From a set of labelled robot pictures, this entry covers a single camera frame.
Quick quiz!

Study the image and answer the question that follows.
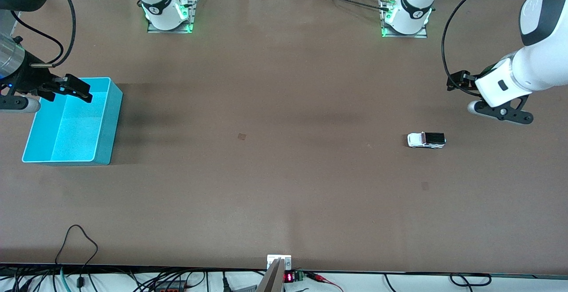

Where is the white jeep toy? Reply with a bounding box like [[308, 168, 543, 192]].
[[407, 132, 447, 149]]

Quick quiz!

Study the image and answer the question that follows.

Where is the teal plastic bin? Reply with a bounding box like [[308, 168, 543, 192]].
[[22, 77, 123, 166]]

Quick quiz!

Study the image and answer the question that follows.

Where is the grey metal side panel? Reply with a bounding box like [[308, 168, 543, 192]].
[[0, 10, 22, 39]]

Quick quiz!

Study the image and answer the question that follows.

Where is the red clip lead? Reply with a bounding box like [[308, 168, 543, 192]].
[[306, 272, 344, 292]]

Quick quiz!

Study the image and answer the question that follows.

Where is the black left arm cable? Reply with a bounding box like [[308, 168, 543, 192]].
[[441, 0, 559, 97]]

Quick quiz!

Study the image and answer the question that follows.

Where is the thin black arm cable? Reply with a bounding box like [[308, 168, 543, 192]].
[[11, 11, 65, 64]]

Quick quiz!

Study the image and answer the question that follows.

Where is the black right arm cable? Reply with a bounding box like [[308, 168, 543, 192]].
[[29, 0, 77, 69]]

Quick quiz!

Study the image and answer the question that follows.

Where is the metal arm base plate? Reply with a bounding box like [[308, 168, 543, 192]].
[[147, 0, 199, 34], [381, 0, 428, 39]]

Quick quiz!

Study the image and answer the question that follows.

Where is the looped black cable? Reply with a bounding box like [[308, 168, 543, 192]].
[[54, 224, 99, 289]]

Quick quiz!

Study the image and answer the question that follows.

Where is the coiled black cable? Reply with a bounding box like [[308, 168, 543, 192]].
[[450, 273, 492, 287]]

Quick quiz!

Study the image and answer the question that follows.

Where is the white mounting bracket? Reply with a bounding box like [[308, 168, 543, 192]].
[[267, 255, 292, 270]]

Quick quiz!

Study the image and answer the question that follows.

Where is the grey camera mount pole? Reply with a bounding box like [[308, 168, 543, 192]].
[[256, 258, 285, 292]]

